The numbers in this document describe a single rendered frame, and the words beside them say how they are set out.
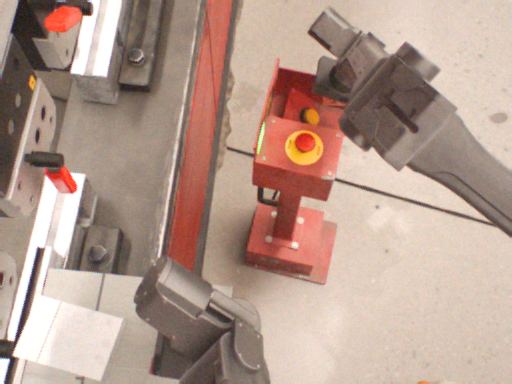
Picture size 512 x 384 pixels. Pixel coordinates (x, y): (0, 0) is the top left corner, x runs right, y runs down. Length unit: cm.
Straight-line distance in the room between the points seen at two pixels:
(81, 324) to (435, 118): 57
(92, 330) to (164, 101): 45
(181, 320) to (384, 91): 29
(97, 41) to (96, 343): 51
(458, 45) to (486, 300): 89
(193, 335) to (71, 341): 32
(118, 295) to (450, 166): 52
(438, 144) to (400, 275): 143
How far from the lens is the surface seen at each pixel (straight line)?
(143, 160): 114
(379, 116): 63
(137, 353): 92
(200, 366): 62
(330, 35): 110
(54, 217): 103
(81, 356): 94
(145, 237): 109
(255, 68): 225
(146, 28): 124
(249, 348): 62
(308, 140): 123
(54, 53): 84
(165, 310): 64
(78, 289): 96
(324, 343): 194
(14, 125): 74
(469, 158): 61
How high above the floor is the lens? 191
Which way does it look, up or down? 68 degrees down
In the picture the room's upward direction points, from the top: 2 degrees clockwise
